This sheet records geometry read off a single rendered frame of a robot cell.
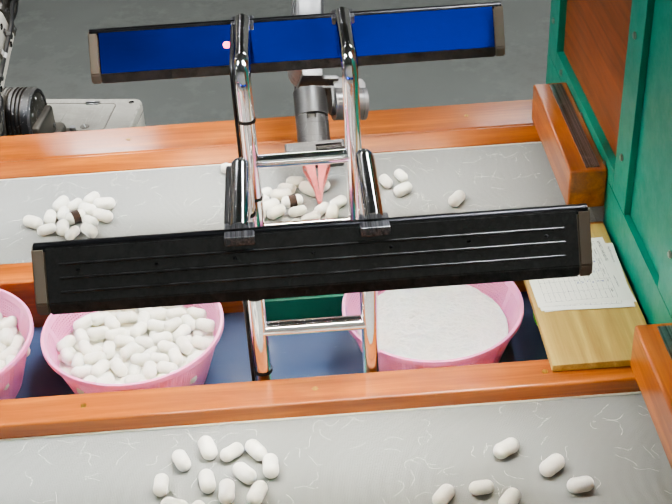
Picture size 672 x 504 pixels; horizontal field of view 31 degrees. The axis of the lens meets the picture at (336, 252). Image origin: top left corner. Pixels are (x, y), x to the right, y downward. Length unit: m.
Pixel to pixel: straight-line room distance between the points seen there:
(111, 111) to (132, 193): 0.87
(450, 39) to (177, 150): 0.61
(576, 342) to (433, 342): 0.21
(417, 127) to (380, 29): 0.43
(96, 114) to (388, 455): 1.62
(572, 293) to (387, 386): 0.33
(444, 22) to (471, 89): 2.17
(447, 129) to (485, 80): 1.85
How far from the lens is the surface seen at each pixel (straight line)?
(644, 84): 1.74
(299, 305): 1.88
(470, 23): 1.83
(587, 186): 1.92
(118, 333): 1.81
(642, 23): 1.70
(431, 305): 1.81
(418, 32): 1.82
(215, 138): 2.21
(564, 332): 1.71
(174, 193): 2.11
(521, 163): 2.15
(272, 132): 2.21
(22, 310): 1.86
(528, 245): 1.34
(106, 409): 1.65
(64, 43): 4.54
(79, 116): 2.98
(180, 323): 1.81
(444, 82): 4.03
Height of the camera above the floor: 1.85
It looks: 35 degrees down
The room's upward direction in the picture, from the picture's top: 3 degrees counter-clockwise
